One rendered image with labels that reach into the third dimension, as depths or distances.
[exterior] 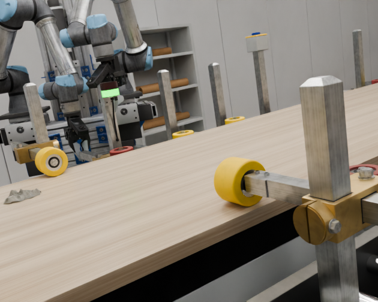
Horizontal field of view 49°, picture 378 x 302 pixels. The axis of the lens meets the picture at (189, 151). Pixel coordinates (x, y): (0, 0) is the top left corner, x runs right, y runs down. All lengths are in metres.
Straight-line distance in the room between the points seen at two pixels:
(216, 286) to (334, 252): 0.24
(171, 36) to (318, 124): 4.52
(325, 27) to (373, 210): 7.14
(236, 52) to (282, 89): 1.13
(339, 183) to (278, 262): 0.32
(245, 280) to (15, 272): 0.37
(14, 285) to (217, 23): 5.18
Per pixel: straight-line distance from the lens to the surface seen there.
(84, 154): 1.72
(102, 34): 1.59
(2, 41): 2.04
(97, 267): 0.61
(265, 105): 1.94
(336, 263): 0.55
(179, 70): 4.94
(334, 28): 7.88
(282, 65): 6.57
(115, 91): 1.46
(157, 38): 4.94
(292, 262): 0.83
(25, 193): 1.06
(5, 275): 0.67
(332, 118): 0.50
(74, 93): 1.76
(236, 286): 0.75
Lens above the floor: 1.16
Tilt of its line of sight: 12 degrees down
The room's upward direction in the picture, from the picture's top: 9 degrees counter-clockwise
